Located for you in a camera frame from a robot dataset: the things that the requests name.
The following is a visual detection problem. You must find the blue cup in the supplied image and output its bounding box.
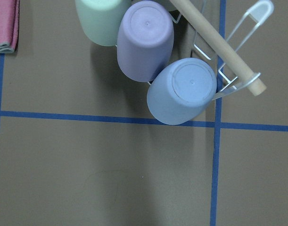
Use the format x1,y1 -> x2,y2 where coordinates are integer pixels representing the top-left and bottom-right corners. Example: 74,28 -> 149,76
147,58 -> 217,125

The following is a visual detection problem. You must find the purple cup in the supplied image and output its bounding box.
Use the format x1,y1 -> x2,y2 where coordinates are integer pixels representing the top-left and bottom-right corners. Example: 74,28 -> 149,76
117,0 -> 174,82

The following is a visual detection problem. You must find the mint green cup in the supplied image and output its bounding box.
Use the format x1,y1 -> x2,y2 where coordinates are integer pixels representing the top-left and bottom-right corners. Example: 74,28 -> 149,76
75,0 -> 131,46

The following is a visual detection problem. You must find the pink folded cloth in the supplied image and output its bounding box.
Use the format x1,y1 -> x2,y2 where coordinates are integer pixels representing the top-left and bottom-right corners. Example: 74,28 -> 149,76
0,0 -> 20,53

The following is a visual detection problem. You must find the white wire cup rack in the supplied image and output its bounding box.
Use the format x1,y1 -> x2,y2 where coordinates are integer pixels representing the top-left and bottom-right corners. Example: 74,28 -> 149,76
147,0 -> 275,101

